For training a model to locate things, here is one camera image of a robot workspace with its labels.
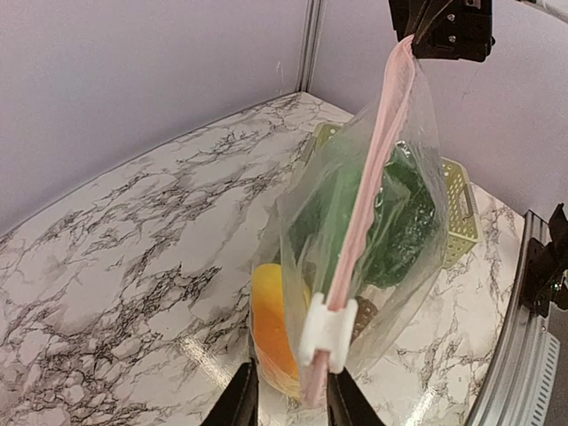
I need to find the beige perforated plastic basket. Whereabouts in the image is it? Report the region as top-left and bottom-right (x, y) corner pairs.
(289, 147), (481, 288)

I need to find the brown bread bun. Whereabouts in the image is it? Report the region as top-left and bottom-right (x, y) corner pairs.
(351, 296), (378, 343)

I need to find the green white bok choy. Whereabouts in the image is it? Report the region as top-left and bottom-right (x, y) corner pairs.
(287, 143), (446, 292)

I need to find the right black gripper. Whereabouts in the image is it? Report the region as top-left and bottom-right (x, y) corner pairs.
(388, 0), (494, 62)

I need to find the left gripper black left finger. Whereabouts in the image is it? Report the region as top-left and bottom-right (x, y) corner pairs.
(203, 359), (259, 426)

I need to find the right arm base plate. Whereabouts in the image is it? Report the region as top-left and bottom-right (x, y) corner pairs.
(520, 203), (567, 318)

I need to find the right aluminium frame post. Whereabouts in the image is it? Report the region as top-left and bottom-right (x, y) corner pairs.
(296, 0), (326, 92)

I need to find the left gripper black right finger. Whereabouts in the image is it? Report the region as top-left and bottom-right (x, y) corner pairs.
(326, 368), (384, 426)

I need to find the clear zip top bag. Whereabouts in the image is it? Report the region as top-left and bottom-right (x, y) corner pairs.
(251, 36), (448, 406)

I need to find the front aluminium rail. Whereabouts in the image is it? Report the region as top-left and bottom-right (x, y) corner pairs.
(466, 210), (561, 425)

